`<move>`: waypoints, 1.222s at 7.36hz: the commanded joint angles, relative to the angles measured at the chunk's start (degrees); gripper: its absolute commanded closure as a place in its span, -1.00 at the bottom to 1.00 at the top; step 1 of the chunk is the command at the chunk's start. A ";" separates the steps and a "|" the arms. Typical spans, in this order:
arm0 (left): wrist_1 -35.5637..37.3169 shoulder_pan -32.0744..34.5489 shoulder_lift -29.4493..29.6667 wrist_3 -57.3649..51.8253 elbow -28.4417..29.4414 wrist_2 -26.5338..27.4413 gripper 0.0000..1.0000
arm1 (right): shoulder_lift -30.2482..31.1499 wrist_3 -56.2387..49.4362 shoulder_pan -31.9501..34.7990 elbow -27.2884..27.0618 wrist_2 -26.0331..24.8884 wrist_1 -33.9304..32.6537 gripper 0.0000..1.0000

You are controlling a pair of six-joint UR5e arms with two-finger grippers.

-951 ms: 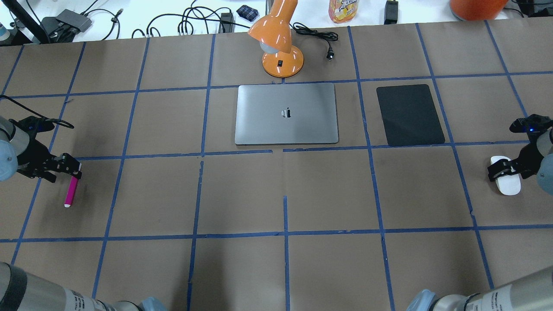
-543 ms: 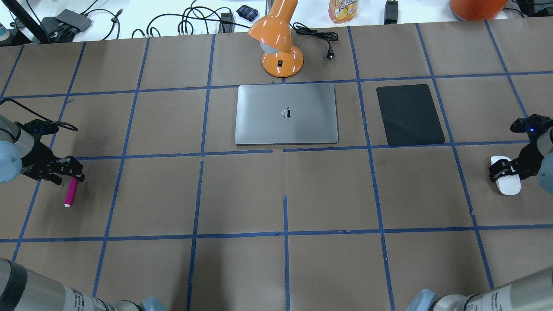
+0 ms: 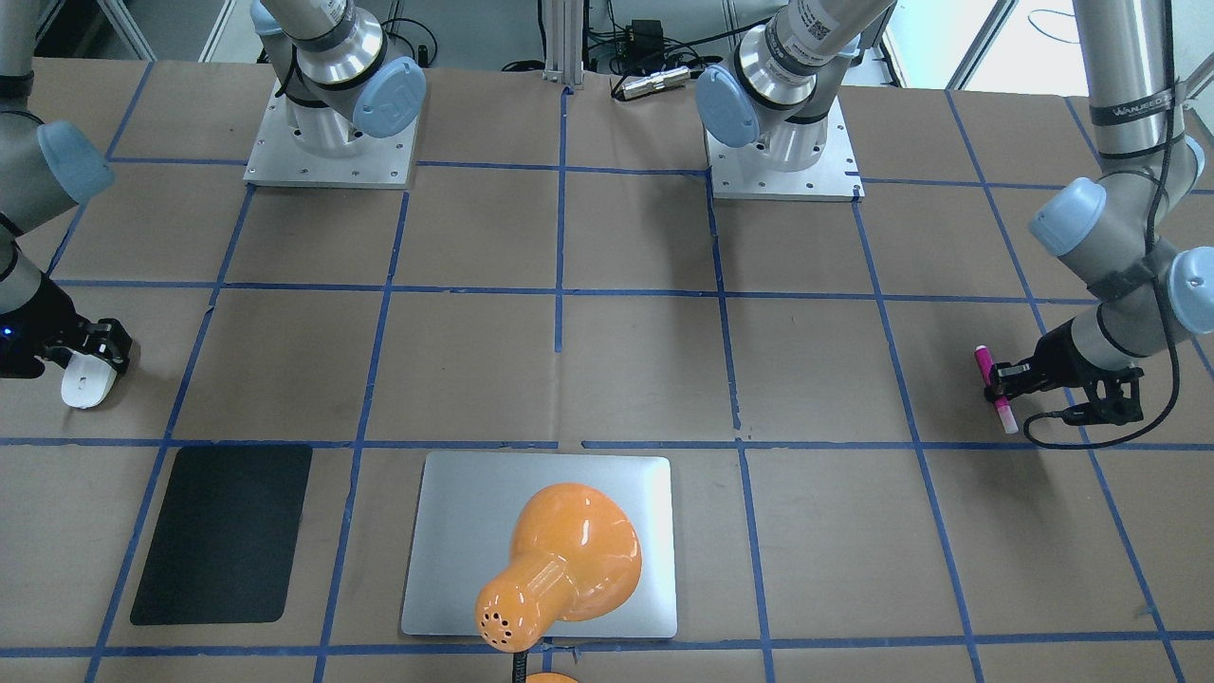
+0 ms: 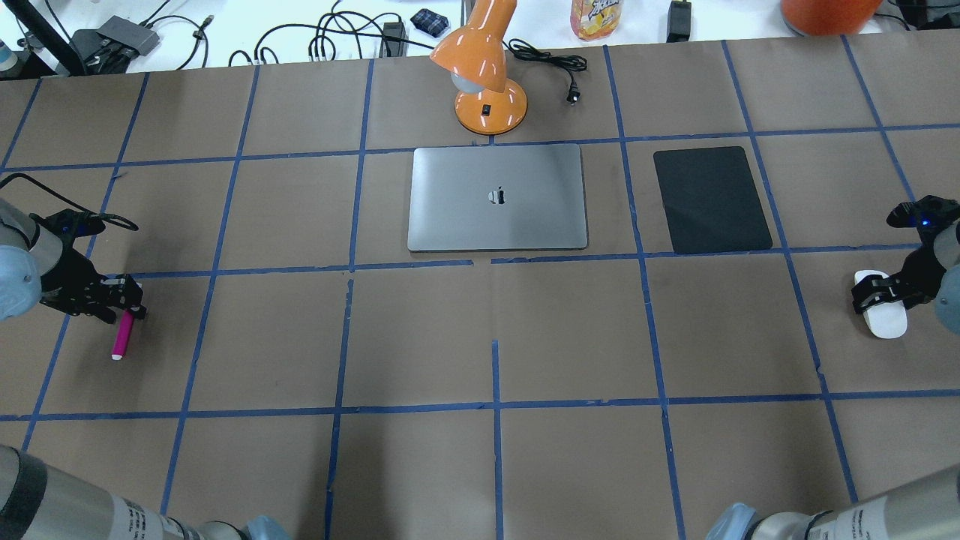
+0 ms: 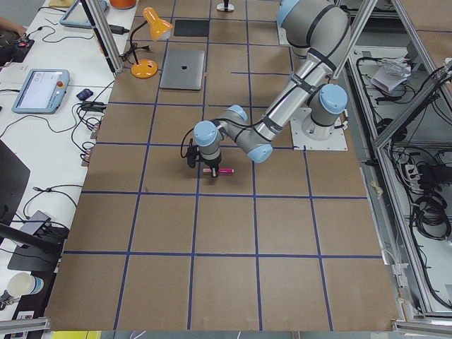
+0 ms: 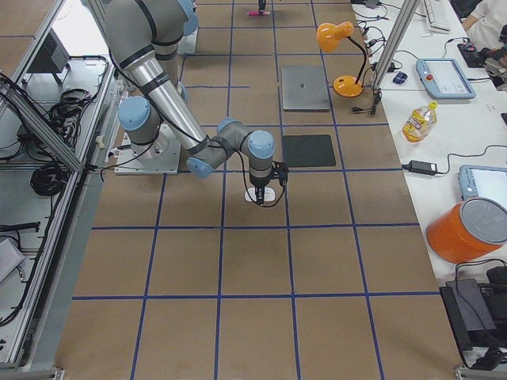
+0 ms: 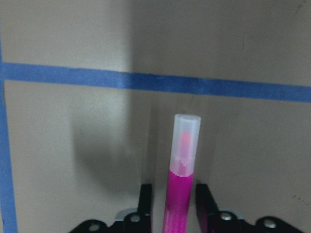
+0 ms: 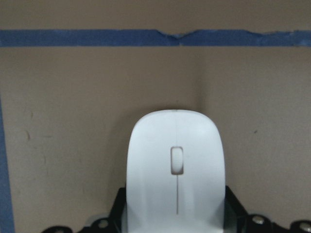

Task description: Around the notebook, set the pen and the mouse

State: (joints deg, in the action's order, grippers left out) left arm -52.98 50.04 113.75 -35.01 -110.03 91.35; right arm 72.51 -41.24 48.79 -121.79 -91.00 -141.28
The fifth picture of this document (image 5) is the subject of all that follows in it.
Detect pink highlighter pen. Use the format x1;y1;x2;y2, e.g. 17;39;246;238
202;168;234;174

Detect orange desk lamp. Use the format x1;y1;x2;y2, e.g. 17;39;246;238
129;7;174;79

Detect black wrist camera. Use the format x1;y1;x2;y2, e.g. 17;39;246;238
185;138;201;169

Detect black monitor stand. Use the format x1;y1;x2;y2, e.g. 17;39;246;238
1;143;69;273

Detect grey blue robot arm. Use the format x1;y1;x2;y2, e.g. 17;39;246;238
182;1;350;177

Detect teach pendant tablet far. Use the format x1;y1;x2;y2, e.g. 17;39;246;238
59;1;92;29

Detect teach pendant tablet near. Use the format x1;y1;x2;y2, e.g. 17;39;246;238
11;69;71;114

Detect white paper cup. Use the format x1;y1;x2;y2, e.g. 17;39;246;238
6;272;44;297

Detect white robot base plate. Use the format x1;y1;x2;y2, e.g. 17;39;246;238
290;107;347;151

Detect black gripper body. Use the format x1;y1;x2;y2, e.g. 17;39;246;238
202;157;222;172

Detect orange round object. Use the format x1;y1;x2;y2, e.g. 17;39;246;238
109;0;137;10

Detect teach pendant tablet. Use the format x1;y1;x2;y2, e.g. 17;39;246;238
11;69;71;114
59;1;92;29

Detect black mousepad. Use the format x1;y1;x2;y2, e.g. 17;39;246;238
174;19;210;37

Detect silver apple laptop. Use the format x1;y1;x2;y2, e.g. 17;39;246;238
160;49;205;91

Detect aluminium frame post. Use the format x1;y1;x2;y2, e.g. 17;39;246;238
81;0;124;74

